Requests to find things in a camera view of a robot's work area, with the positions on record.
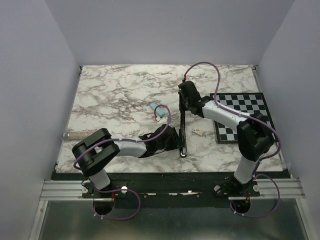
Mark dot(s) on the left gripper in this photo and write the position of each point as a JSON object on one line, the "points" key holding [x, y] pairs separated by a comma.
{"points": [[175, 141]]}

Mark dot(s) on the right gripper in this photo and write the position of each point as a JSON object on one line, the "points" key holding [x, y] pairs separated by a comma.
{"points": [[183, 108]]}

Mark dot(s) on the black stapler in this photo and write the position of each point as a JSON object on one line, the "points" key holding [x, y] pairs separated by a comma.
{"points": [[182, 130]]}

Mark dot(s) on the light blue stapler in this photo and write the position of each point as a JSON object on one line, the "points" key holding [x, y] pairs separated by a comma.
{"points": [[158, 112]]}

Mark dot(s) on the small cardboard staple box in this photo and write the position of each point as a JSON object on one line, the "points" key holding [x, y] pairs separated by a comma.
{"points": [[198, 131]]}

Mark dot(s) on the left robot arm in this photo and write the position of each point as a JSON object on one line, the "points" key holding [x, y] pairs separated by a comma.
{"points": [[94, 152]]}

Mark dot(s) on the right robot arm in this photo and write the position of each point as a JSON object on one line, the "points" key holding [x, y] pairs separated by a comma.
{"points": [[254, 136]]}

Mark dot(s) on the black and white chessboard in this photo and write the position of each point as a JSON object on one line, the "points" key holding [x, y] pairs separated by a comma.
{"points": [[245, 102]]}

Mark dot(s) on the glitter tube with black cap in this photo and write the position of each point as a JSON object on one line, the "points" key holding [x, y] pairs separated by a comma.
{"points": [[76, 135]]}

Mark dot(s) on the aluminium frame rail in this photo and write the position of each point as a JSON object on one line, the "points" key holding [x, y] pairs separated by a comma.
{"points": [[54, 190]]}

